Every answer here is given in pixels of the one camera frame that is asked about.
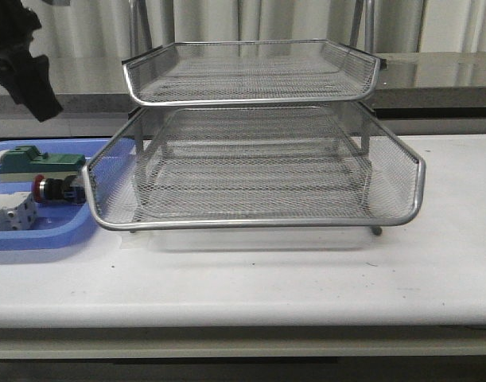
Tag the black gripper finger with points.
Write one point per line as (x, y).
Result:
(26, 79)

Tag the red emergency stop button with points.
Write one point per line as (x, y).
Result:
(70, 189)

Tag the silver mesh tray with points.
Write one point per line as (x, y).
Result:
(250, 72)
(299, 165)

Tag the grey stone counter ledge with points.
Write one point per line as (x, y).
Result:
(412, 86)

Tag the green terminal block component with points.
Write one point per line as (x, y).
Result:
(24, 163)

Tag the white circuit breaker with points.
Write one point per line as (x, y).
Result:
(18, 211)

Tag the blue plastic tray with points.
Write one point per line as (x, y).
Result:
(57, 225)

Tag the grey metal rack frame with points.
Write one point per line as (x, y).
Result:
(141, 40)

